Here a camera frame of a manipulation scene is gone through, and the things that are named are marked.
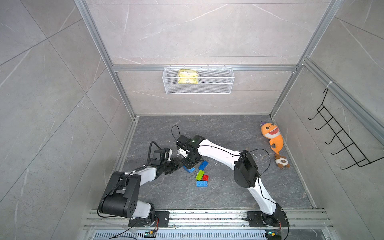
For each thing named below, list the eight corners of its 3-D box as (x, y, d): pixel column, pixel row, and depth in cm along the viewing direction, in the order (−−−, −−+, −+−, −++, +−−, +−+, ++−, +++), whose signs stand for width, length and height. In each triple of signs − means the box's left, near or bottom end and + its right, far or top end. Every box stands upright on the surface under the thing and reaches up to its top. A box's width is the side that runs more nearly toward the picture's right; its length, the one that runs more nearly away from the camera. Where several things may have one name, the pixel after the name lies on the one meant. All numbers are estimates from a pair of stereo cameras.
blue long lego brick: (196, 187, 86) (196, 185, 84) (196, 182, 88) (196, 180, 86) (207, 187, 86) (207, 185, 84) (206, 182, 88) (207, 180, 86)
